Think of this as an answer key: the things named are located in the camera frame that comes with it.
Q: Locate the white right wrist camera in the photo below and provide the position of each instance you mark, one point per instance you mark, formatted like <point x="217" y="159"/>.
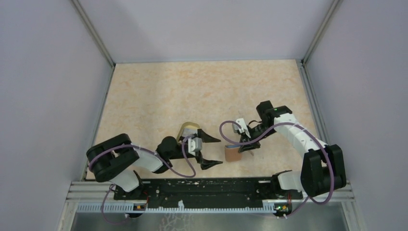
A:
<point x="240" y="127"/>

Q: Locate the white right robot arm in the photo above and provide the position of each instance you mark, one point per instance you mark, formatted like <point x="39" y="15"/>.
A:
<point x="322" y="165"/>

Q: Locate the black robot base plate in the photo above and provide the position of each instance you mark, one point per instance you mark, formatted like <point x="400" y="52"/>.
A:
<point x="212" y="193"/>

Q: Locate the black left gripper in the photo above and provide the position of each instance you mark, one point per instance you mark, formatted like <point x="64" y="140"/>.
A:
<point x="205" y="163"/>

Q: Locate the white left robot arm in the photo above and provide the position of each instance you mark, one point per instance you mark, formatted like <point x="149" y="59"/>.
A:
<point x="109" y="161"/>

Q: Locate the beige oval tray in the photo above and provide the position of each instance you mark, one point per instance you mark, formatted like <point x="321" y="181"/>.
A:
<point x="186" y="129"/>

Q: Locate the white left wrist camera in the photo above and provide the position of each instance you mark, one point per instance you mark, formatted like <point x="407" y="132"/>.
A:
<point x="194" y="145"/>

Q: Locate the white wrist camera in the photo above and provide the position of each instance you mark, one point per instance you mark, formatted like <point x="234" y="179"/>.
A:
<point x="194" y="145"/>
<point x="240" y="127"/>

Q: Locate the white slotted cable duct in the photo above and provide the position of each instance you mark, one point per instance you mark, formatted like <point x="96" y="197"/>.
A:
<point x="111" y="207"/>

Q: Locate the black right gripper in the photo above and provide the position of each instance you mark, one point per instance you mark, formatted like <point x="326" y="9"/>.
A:
<point x="249" y="146"/>

